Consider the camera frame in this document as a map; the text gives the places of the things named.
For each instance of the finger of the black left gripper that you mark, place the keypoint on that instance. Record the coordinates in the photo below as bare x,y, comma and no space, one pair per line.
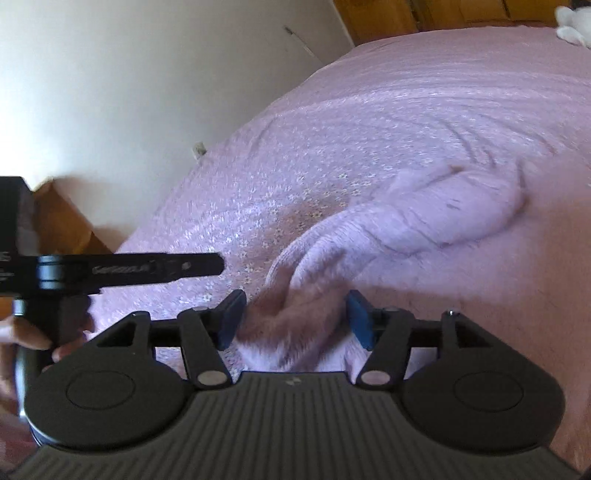
153,268

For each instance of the pink knitted sweater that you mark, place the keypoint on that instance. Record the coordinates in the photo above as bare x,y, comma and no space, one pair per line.
295,323

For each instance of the white plush toy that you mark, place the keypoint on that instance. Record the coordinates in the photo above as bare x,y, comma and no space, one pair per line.
574,25

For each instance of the pink floral bedspread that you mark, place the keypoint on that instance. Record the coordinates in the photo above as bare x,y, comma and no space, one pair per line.
489,98

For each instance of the person's left hand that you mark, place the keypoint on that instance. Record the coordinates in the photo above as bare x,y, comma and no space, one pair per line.
19,332

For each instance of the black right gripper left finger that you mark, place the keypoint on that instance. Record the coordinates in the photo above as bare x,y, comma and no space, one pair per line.
204,334

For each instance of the wooden wardrobe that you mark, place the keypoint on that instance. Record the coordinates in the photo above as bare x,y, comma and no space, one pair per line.
371,20

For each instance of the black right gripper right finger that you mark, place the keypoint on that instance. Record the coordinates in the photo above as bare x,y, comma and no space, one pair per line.
385,333

